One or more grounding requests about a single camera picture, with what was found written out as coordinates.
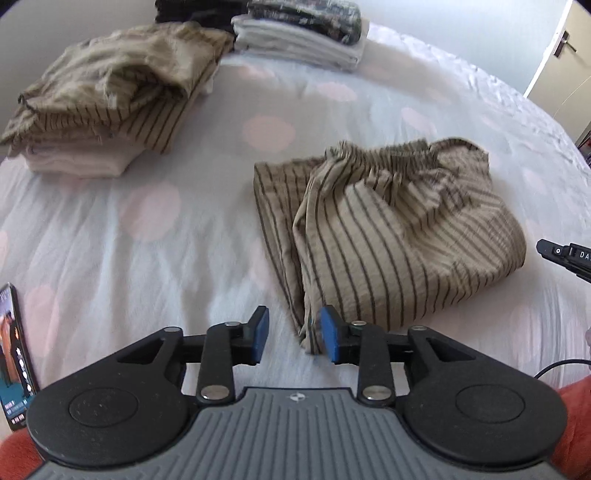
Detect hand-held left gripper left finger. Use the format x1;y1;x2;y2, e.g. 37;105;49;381
115;305;270;403

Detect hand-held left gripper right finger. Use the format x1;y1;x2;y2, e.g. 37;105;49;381
320;305;472;403

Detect beige striped pants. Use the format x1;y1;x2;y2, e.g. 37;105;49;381
253;137;528;355

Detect polka-dot bed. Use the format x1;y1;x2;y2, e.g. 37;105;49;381
0;18;591;416

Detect person's red garment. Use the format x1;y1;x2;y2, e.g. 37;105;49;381
0;374;591;480

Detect cream door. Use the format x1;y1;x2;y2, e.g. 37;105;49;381
524;0;591;123

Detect smartphone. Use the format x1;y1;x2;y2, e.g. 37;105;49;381
0;282;40;433

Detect pink folded cloth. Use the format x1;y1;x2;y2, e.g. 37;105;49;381
23;76;218;178

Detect white folded cloth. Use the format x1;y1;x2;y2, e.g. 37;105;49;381
231;14;370;71

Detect beige striped folded shirt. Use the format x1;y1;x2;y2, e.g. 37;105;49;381
0;22;236;155

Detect dark floral folded garment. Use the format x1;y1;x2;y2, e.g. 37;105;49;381
248;0;363;46

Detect black folded garment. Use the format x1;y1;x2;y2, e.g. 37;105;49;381
154;0;252;35

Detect black cable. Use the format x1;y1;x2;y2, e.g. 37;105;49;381
538;359;591;380

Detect metal door handle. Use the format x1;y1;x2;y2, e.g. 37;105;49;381
551;30;578;58

